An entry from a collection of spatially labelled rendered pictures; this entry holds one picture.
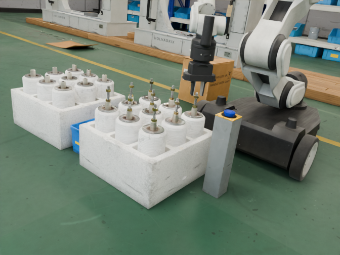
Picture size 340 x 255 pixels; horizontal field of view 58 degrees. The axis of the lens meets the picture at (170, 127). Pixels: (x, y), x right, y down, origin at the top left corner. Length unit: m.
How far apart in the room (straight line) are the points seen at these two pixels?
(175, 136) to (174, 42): 2.54
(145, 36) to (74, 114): 2.57
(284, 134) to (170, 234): 0.66
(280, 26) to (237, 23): 1.89
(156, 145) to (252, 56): 0.56
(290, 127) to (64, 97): 0.97
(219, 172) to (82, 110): 0.67
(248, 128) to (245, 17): 1.91
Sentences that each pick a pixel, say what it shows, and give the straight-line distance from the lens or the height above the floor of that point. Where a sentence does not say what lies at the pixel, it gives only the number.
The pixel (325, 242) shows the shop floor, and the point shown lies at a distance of 1.17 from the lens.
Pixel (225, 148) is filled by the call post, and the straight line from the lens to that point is 1.09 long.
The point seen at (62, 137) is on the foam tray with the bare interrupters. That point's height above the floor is 0.06.
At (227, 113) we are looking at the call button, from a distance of 1.07.
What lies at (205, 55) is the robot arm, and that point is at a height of 0.49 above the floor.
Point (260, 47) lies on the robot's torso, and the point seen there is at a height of 0.52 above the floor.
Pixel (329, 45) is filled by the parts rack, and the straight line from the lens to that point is 5.56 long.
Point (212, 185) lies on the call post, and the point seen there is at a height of 0.04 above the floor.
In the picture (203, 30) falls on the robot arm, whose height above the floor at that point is 0.58.
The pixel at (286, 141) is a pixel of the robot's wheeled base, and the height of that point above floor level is 0.17.
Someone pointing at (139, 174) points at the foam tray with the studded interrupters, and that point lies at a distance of 1.05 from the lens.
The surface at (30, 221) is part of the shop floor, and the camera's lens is 1.07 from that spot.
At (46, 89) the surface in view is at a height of 0.23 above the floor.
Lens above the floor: 0.67
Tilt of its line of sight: 23 degrees down
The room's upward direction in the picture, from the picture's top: 7 degrees clockwise
